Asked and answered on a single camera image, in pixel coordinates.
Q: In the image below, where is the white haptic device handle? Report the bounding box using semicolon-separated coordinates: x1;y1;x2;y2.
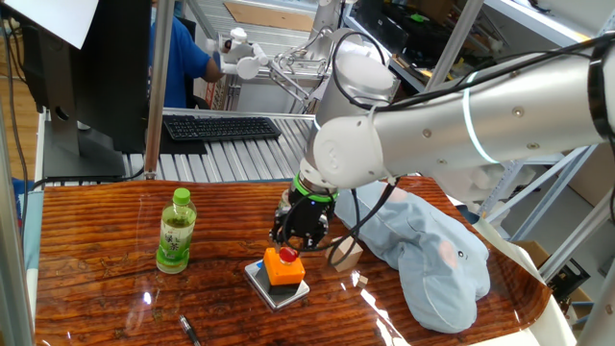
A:
206;27;270;81

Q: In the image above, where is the white paper on monitor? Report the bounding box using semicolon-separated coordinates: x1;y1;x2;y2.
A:
2;0;100;50

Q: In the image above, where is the silver background robot column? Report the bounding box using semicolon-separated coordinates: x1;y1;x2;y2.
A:
309;0;343;49

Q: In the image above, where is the person forearm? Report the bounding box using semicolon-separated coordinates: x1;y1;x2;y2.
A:
200;57;225;84

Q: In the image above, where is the black computer monitor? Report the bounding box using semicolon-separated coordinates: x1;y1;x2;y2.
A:
18;0;153;179

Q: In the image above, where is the white backing sheet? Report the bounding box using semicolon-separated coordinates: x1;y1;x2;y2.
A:
473;215;578;346

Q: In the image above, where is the black desk pad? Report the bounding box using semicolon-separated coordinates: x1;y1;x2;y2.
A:
158;122;208;156

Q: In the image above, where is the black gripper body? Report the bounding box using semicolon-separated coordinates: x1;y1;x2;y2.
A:
274;186;337;246

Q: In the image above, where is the black pen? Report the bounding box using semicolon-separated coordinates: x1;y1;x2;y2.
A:
178;314;202;346

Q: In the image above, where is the person in blue shirt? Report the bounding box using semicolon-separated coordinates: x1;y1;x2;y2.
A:
148;0;215;110

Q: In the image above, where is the grey metal shelf frame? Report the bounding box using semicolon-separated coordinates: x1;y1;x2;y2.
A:
425;0;615;346

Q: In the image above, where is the white foam packing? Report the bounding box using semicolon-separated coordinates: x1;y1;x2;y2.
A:
431;162;537;203

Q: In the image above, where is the silver haptic device linkage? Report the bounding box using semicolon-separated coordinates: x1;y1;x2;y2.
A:
266;28;337;105

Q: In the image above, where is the cardboard box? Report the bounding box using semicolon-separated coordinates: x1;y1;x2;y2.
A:
512;238;552;270

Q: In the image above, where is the orange box with red button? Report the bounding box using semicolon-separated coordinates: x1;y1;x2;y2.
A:
262;246;307;295

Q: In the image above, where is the silver digital scale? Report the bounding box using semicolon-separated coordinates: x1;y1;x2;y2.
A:
243;259;311;311

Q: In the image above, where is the green tea bottle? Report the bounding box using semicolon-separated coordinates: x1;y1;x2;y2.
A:
156;186;198;275

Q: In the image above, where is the black keyboard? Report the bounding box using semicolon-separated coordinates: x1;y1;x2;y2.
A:
161;114;283;142

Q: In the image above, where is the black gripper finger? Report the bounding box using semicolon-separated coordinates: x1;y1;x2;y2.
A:
302;225;331;252
269;218;292;251

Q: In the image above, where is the large wooden cube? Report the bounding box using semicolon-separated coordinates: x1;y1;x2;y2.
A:
325;235;364;273

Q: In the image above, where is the wood pattern table mat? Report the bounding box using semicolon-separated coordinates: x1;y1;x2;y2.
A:
34;175;553;346

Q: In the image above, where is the black monitor cable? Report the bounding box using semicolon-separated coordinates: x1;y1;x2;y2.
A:
31;165;145;191

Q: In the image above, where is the light blue elephant plush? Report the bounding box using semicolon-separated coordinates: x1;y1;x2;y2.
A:
333;180;492;334

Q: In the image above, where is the grey frame post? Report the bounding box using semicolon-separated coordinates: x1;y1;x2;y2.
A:
0;110;35;346

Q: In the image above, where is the round silver vertical post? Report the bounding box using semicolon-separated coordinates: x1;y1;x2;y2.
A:
143;0;175;181

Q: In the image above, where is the brown board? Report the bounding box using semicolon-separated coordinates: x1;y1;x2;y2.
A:
223;1;314;33

